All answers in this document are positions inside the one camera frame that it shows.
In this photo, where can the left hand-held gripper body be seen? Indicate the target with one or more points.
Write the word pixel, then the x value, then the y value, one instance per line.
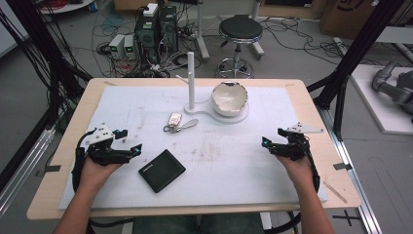
pixel 100 152

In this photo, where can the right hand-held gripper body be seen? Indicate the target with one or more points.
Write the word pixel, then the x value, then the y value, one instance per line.
pixel 293 148

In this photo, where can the person's left hand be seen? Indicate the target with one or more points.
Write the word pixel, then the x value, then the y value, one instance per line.
pixel 95 175

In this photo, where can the person's right hand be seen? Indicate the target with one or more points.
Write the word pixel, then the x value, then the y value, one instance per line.
pixel 302 172

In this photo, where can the black leather wallet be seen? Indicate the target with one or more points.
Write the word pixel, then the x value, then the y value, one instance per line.
pixel 161 170

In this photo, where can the white table mat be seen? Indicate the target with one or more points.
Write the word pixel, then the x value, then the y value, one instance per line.
pixel 233 169

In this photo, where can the black tape strip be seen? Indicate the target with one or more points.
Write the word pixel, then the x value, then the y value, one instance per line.
pixel 50 169
pixel 342 166

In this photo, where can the white eggshell-shaped bowl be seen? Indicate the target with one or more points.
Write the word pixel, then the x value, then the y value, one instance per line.
pixel 230 99

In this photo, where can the thin wooden stick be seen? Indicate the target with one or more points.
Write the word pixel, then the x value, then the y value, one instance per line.
pixel 335 192

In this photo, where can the white hook stand with base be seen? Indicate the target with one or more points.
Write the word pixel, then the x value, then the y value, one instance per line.
pixel 191 81

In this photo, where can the small white power unit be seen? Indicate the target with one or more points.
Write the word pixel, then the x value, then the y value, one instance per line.
pixel 117 45
pixel 130 46

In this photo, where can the black tape cross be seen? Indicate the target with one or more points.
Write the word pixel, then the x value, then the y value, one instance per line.
pixel 346 217

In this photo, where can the grey metal stand leg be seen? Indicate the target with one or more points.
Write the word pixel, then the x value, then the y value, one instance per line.
pixel 201 32
pixel 257 45

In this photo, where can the white floor board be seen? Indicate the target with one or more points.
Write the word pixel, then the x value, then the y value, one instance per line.
pixel 386 120

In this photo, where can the person's legs in jeans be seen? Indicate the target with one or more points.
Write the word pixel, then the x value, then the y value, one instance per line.
pixel 198 225

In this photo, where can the black computer tower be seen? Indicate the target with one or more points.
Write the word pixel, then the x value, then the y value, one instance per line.
pixel 168 29
pixel 146 39

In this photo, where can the black round stool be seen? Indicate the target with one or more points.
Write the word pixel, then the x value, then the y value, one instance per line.
pixel 241 28

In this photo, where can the white box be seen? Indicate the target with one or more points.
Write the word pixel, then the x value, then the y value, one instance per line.
pixel 150 9

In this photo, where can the cardboard box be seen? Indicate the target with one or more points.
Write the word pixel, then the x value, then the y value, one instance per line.
pixel 344 18

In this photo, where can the round white table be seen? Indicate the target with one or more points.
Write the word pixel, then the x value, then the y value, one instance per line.
pixel 65 6

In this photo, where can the aluminium rail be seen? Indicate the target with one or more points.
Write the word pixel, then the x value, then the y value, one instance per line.
pixel 354 182
pixel 19 182

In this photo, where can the black frame post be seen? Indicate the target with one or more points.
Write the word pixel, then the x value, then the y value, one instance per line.
pixel 360 42
pixel 35 35

